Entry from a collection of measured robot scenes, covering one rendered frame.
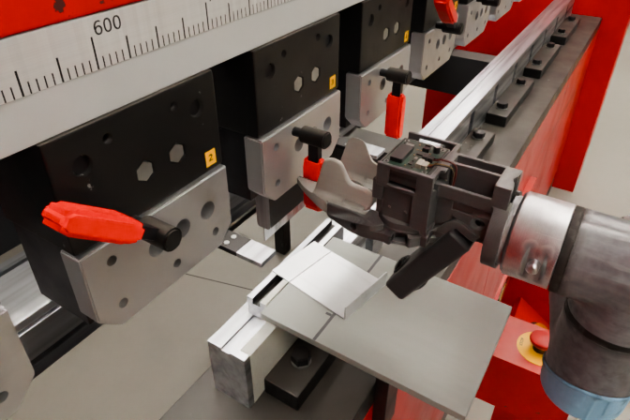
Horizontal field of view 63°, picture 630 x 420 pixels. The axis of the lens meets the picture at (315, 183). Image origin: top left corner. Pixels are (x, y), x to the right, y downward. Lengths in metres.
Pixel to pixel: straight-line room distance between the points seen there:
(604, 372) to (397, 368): 0.22
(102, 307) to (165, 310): 1.71
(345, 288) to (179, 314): 1.45
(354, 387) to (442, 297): 0.17
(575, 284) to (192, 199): 0.31
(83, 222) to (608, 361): 0.40
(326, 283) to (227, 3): 0.40
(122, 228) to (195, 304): 1.78
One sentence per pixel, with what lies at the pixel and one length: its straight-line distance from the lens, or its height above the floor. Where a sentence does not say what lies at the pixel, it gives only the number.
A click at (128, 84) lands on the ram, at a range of 0.37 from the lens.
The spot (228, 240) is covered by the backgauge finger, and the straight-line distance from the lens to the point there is 0.77.
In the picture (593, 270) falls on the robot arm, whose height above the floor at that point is 1.22.
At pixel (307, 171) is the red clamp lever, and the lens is 0.54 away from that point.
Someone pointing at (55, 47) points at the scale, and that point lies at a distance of 0.34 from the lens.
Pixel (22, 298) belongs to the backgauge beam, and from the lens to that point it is 0.80.
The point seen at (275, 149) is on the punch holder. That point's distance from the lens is 0.52.
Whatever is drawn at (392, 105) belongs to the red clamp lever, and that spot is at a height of 1.20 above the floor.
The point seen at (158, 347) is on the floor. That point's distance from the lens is 2.01.
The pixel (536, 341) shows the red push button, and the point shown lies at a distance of 0.96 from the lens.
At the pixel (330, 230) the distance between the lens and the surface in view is 0.80.
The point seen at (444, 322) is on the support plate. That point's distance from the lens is 0.67.
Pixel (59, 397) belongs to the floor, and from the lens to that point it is 1.99.
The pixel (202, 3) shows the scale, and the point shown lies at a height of 1.39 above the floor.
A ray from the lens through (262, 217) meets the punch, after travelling 0.62.
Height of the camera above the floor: 1.48
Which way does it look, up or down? 33 degrees down
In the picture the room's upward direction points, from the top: straight up
